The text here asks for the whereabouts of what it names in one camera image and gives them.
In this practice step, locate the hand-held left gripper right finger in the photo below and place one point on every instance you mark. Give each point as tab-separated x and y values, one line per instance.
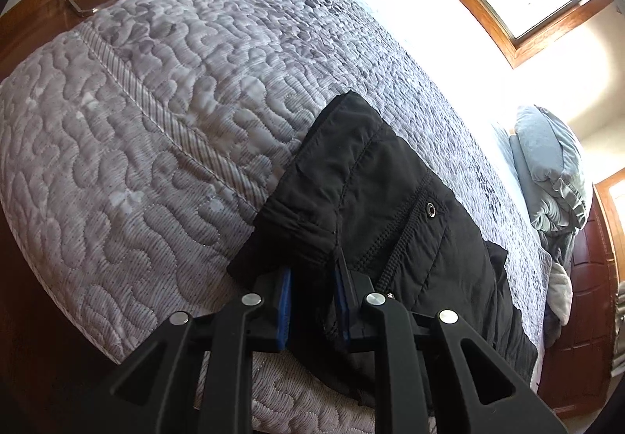
342	309

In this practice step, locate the grey curtain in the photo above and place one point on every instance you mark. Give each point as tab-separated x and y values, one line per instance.
621	326

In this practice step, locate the light blue pillow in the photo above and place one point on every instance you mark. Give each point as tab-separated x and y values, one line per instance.
547	141

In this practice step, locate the folded light blue duvet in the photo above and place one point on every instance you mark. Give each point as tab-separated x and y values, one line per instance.
556	204

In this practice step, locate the small wooden framed window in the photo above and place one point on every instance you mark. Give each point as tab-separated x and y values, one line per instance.
616	204

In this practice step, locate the grey quilted bedspread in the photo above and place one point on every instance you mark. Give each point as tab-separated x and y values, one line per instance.
146	121

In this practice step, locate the light blue bed sheet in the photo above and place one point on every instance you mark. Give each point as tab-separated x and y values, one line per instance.
439	72

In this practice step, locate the grey fleece blanket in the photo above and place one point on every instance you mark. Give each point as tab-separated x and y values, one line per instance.
559	287

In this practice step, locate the dark wooden headboard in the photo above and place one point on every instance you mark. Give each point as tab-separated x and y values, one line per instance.
586	307

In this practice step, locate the black pants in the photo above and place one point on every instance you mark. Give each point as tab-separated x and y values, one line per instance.
381	180

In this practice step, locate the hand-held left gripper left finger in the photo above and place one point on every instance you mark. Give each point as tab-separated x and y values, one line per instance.
285	312

